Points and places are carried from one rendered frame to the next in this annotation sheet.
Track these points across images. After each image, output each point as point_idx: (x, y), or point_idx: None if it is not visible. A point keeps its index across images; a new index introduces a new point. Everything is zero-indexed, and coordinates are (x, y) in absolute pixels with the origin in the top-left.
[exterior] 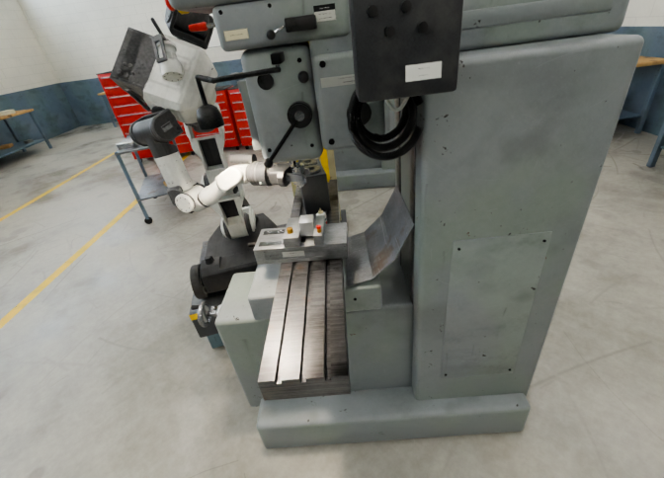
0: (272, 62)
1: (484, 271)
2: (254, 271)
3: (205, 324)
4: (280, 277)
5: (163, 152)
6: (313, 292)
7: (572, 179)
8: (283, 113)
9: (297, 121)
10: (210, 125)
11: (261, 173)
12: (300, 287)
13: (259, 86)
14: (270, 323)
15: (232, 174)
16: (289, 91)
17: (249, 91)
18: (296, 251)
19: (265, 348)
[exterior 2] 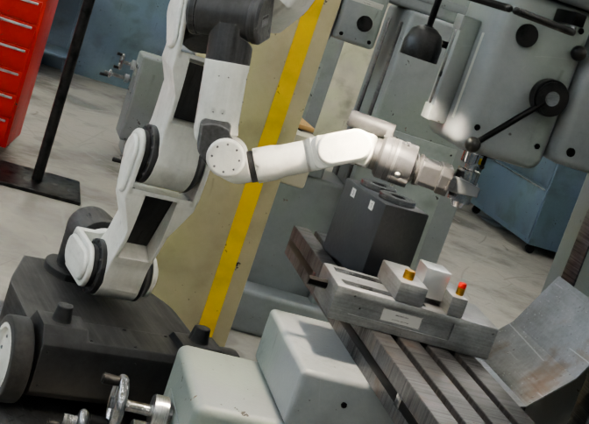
0: (573, 22)
1: None
2: (153, 376)
3: (120, 422)
4: (385, 345)
5: (240, 57)
6: (461, 381)
7: None
8: (524, 85)
9: (545, 105)
10: (430, 57)
11: (409, 159)
12: (434, 370)
13: (514, 38)
14: (418, 393)
15: (358, 141)
16: (547, 61)
17: (496, 37)
18: (409, 315)
19: (435, 416)
